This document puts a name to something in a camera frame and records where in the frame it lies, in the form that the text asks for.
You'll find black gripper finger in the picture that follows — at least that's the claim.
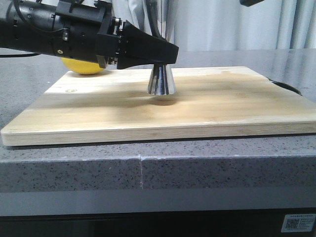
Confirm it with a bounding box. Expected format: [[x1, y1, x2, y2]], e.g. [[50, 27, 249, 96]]
[[239, 0, 264, 6], [117, 21, 179, 69]]

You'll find black board handle strap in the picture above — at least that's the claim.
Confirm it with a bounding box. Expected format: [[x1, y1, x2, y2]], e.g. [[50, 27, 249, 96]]
[[268, 78, 303, 96]]

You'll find white QR code label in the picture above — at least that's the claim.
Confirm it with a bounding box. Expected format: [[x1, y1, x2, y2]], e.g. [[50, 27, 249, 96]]
[[281, 214, 316, 233]]

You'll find yellow lemon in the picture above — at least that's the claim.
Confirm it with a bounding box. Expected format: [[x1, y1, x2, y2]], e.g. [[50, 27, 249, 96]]
[[61, 58, 104, 75]]

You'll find grey curtain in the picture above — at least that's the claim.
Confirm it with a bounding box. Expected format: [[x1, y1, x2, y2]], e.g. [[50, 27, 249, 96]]
[[108, 0, 316, 52]]

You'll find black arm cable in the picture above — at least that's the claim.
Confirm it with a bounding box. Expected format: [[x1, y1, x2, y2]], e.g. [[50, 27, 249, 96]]
[[0, 51, 40, 58]]

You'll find wooden cutting board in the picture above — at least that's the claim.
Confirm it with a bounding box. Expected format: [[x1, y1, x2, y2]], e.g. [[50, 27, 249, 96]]
[[1, 67, 316, 146]]

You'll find steel double jigger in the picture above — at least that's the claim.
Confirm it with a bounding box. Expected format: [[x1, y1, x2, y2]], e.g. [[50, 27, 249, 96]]
[[145, 0, 179, 96]]

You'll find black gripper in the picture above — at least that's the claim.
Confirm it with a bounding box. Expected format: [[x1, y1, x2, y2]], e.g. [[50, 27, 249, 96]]
[[0, 0, 126, 68]]

